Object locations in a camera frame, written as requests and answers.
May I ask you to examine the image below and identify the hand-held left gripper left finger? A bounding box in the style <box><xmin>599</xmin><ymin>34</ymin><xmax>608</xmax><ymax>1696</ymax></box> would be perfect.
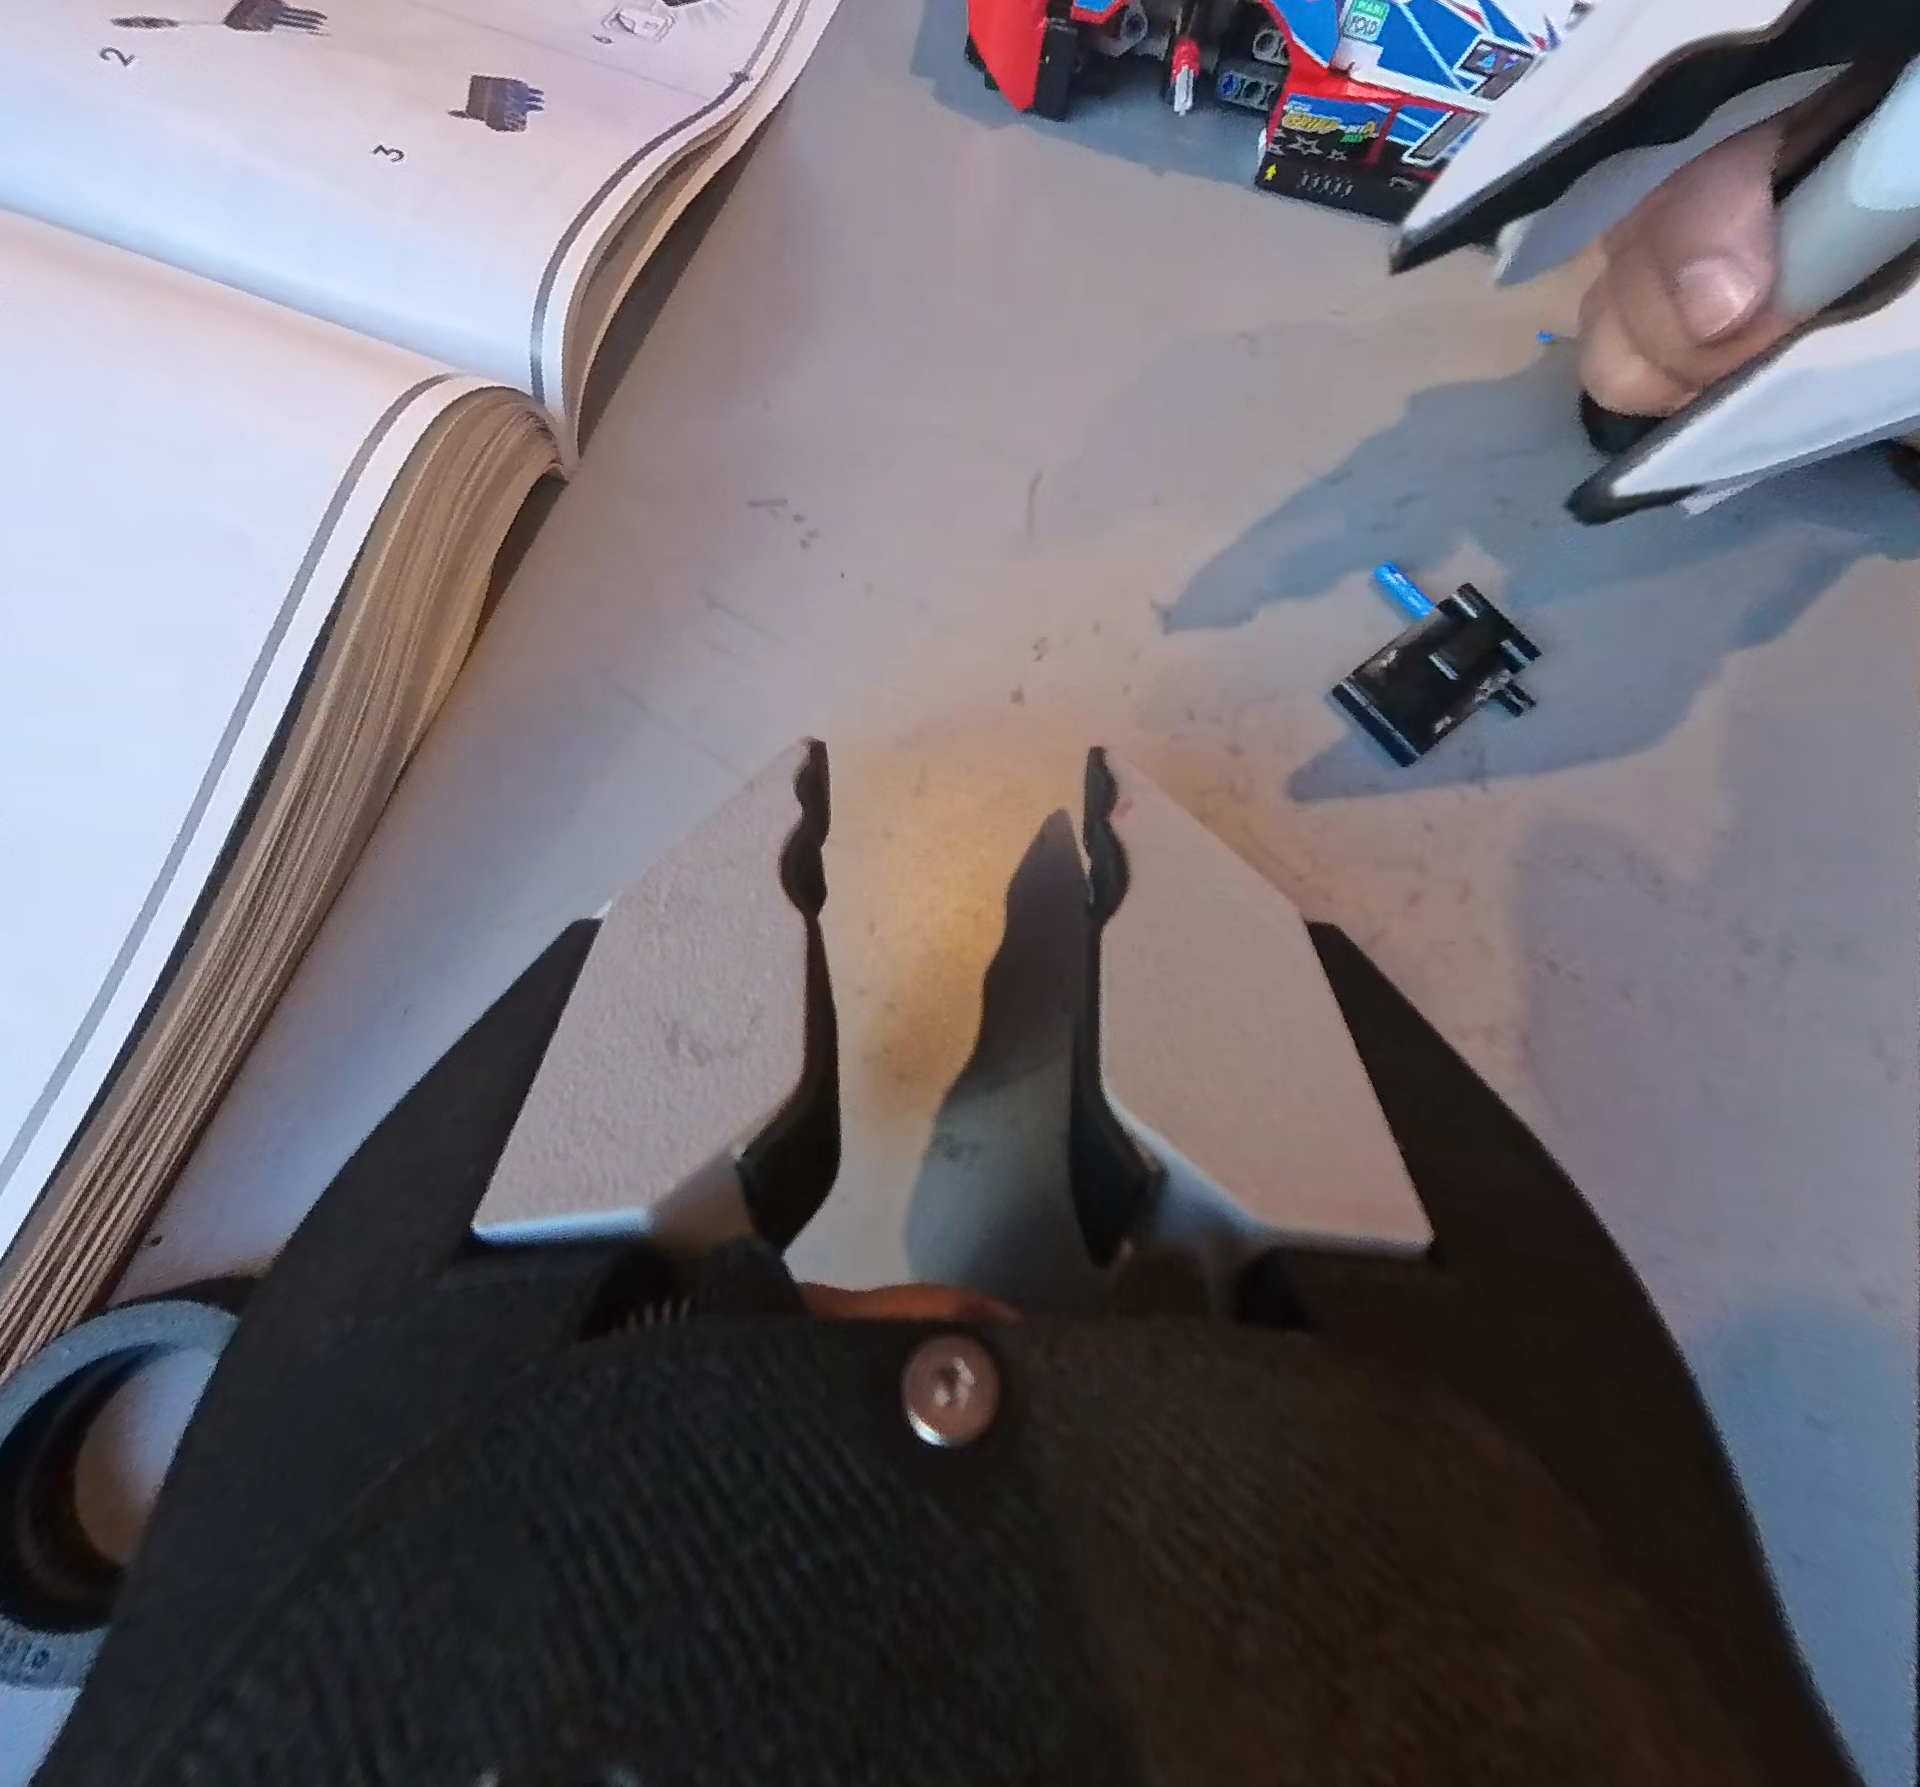
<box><xmin>470</xmin><ymin>738</ymin><xmax>846</xmax><ymax>1251</ymax></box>

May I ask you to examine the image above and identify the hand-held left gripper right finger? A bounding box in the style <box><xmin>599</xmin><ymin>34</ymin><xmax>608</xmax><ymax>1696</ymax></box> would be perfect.
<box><xmin>1068</xmin><ymin>743</ymin><xmax>1435</xmax><ymax>1288</ymax></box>

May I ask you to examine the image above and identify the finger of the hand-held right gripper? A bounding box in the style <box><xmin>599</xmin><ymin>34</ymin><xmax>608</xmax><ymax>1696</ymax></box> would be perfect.
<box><xmin>1565</xmin><ymin>290</ymin><xmax>1920</xmax><ymax>526</ymax></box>
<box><xmin>1390</xmin><ymin>0</ymin><xmax>1920</xmax><ymax>289</ymax></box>

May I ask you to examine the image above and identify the black brick assembly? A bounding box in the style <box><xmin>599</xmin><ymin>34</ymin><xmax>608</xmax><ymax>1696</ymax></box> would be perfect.
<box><xmin>1331</xmin><ymin>585</ymin><xmax>1541</xmax><ymax>770</ymax></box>

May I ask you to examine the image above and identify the instruction book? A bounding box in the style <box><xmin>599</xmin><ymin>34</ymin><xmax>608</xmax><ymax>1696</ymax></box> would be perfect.
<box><xmin>0</xmin><ymin>0</ymin><xmax>869</xmax><ymax>1384</ymax></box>

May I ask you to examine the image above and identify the grey desk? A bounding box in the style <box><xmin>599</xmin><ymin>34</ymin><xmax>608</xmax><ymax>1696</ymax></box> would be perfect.
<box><xmin>112</xmin><ymin>0</ymin><xmax>1920</xmax><ymax>1787</ymax></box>

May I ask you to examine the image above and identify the person's right hand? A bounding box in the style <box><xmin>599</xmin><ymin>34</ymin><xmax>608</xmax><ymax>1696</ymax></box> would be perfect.
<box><xmin>1575</xmin><ymin>114</ymin><xmax>1794</xmax><ymax>416</ymax></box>

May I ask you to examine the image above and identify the grey tape roll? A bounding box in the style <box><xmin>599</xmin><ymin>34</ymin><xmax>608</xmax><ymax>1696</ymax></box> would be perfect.
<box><xmin>0</xmin><ymin>1276</ymin><xmax>263</xmax><ymax>1691</ymax></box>

